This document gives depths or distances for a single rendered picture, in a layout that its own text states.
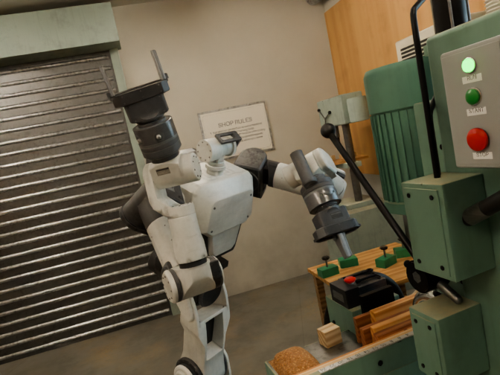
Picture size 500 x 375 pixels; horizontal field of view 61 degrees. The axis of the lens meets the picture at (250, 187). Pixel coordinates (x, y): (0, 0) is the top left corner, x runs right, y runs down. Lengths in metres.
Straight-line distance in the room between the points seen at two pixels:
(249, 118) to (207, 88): 0.46
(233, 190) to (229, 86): 2.72
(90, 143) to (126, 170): 0.37
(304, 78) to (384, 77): 3.26
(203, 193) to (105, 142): 2.64
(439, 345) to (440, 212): 0.23
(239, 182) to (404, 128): 0.58
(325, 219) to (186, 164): 0.38
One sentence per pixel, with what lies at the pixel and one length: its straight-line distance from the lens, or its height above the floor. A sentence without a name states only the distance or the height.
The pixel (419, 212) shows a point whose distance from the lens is 0.71.
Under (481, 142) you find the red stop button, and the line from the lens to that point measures 0.62.
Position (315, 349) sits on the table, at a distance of 1.09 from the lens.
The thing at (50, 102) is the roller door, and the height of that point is 2.02.
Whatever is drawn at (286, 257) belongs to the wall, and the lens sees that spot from 4.13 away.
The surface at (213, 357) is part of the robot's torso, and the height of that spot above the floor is 0.68.
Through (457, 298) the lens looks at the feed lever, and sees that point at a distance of 0.80.
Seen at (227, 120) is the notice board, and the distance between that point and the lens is 3.87.
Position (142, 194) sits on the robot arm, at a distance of 1.15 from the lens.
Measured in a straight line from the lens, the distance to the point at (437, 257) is 0.72.
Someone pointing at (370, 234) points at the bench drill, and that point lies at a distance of 3.34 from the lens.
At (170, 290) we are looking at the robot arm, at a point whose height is 1.12.
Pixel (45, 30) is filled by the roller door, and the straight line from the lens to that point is 3.72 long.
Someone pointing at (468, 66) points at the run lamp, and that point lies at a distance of 0.62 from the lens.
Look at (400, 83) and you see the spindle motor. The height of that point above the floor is 1.46.
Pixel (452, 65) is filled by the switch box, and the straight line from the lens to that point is 0.65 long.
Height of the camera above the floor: 1.42
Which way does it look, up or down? 7 degrees down
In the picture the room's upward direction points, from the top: 12 degrees counter-clockwise
